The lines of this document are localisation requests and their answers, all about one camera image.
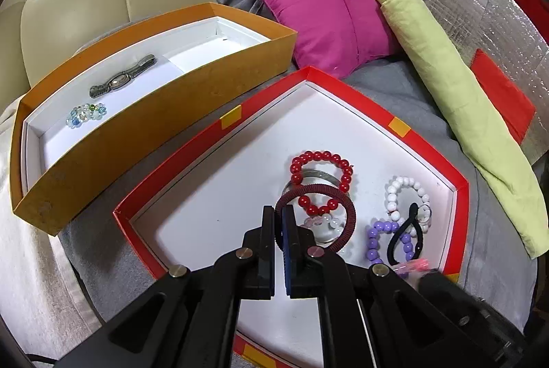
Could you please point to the silver metal bangle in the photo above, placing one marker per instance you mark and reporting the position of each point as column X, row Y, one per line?
column 314, row 176

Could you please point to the orange cardboard box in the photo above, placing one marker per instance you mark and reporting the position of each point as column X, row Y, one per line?
column 66, row 147

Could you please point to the grey metal hair clip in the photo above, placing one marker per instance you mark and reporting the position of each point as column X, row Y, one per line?
column 122, row 78

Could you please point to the grey blanket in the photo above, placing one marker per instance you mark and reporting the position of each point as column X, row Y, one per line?
column 496, row 265

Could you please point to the red cloth on chair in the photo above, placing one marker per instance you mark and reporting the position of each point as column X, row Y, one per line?
column 538, row 13

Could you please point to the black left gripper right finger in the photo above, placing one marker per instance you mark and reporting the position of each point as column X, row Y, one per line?
column 341, row 292

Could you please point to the red box lid tray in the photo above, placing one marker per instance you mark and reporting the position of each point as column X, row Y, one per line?
column 195, row 205

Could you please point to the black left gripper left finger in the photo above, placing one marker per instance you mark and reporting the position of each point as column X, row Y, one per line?
column 215, row 294

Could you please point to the red pillow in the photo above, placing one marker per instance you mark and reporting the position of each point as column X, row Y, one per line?
column 513, row 105

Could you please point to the silver foil insulation mat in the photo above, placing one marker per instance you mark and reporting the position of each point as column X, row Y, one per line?
column 502, row 30

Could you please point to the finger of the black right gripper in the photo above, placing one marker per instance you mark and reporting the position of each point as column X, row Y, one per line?
column 488, row 338

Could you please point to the light green folded blanket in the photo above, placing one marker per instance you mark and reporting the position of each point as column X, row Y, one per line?
column 478, row 126

